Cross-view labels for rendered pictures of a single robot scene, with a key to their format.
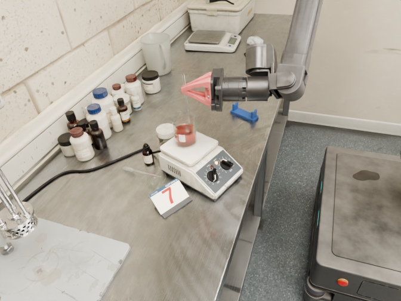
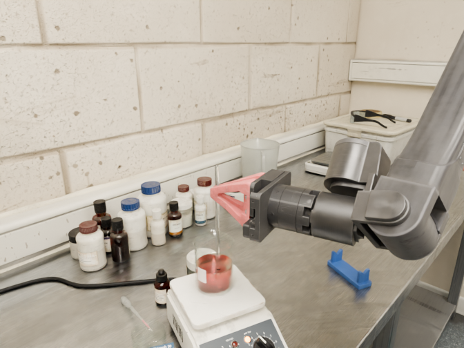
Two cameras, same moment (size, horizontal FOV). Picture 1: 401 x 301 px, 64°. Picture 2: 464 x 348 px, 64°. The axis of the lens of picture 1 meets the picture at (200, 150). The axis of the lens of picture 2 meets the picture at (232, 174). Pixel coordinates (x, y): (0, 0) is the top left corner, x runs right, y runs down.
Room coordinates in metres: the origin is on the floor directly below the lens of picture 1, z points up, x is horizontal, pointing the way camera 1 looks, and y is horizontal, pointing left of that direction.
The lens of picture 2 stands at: (0.24, -0.16, 1.21)
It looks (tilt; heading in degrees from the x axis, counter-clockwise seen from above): 20 degrees down; 20
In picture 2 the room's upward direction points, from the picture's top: straight up
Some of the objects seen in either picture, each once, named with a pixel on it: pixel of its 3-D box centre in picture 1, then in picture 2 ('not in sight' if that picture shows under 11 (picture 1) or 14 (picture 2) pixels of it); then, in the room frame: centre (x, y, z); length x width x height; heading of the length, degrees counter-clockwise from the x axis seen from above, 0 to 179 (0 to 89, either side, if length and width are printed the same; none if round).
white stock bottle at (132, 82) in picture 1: (133, 89); (204, 197); (1.10, 0.23, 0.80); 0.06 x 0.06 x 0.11
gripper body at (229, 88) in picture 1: (230, 89); (289, 208); (0.67, -0.08, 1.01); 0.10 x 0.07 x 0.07; 171
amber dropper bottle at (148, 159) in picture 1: (147, 153); (162, 285); (0.74, 0.16, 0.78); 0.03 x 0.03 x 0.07
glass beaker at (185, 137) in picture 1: (184, 130); (214, 263); (0.71, 0.04, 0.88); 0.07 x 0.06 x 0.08; 25
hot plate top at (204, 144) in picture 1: (188, 146); (215, 293); (0.69, 0.03, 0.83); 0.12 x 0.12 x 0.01; 47
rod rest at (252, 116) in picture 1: (244, 111); (349, 267); (0.94, -0.16, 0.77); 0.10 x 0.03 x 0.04; 45
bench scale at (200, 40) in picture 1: (212, 40); (346, 166); (1.61, -0.11, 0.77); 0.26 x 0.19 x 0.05; 71
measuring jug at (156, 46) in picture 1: (158, 56); (259, 166); (1.34, 0.15, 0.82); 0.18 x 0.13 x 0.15; 22
